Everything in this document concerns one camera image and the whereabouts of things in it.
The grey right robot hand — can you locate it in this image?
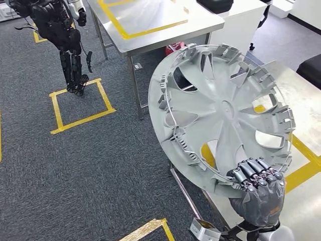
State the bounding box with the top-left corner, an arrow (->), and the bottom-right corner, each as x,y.
226,157 -> 286,228

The grey plastic wheel cover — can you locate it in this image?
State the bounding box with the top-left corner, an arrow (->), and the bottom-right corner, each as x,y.
148,43 -> 297,200

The steel workbench table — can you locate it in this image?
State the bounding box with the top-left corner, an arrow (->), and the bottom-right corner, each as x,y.
87,0 -> 225,121
170,59 -> 321,241

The black box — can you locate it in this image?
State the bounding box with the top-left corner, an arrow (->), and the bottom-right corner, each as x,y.
296,54 -> 321,91

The white cabinet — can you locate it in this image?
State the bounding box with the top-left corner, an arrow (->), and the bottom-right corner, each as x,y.
209,0 -> 268,57

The red object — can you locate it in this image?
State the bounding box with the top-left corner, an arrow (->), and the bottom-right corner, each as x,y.
165,41 -> 187,57

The black object on cabinet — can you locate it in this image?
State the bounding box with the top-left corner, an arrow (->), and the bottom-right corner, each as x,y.
196,0 -> 234,15

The black humanoid robot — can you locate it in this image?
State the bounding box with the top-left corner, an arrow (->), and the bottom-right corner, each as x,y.
9,0 -> 94,98

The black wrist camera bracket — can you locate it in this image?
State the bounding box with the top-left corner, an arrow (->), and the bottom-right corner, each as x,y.
220,219 -> 281,241

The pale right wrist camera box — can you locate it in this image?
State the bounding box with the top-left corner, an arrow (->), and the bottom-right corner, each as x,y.
189,217 -> 222,241

